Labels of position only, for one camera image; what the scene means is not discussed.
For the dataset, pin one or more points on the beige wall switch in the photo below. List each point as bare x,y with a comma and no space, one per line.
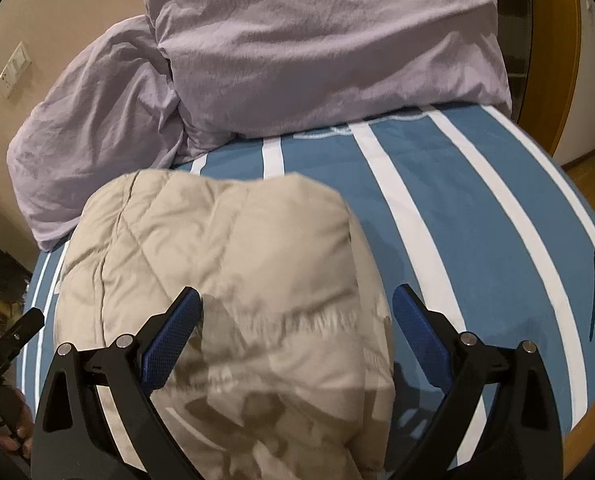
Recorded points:
14,69

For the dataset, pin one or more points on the large lavender pillow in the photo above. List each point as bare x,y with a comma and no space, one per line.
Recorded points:
317,45

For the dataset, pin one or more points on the blue white striped bedsheet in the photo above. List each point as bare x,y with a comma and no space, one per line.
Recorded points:
452,240

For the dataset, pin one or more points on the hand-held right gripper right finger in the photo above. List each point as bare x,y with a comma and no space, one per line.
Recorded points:
420,332

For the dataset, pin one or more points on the beige puffer jacket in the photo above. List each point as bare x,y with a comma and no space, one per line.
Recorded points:
227,240

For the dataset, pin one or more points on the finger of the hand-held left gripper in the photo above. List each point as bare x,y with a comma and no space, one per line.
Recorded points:
24,332

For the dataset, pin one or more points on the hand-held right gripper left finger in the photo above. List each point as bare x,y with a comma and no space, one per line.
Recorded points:
175,332

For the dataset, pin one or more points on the lavender pillow left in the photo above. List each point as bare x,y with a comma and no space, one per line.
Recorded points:
102,125

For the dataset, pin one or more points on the wooden door frame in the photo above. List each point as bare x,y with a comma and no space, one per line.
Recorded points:
562,60

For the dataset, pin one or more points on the person's left hand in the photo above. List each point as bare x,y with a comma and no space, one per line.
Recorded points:
22,420

